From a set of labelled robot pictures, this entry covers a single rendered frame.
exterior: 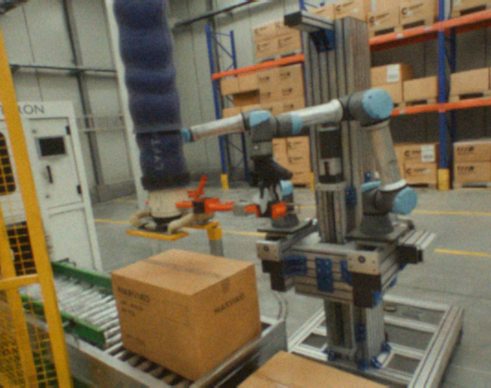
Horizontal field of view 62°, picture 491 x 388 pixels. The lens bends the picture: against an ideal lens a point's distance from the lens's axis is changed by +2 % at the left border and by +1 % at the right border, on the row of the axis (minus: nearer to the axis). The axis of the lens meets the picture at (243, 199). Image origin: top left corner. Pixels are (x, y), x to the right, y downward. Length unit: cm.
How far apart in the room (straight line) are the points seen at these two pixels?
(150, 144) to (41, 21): 1016
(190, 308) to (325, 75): 128
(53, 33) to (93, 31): 115
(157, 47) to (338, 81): 88
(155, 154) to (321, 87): 91
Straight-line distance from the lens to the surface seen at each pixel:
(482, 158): 846
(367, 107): 166
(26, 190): 205
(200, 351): 177
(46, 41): 1175
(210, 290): 173
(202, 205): 167
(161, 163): 179
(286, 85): 970
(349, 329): 232
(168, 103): 179
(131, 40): 184
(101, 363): 214
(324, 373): 186
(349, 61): 210
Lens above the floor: 158
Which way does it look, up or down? 10 degrees down
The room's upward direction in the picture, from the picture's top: 6 degrees counter-clockwise
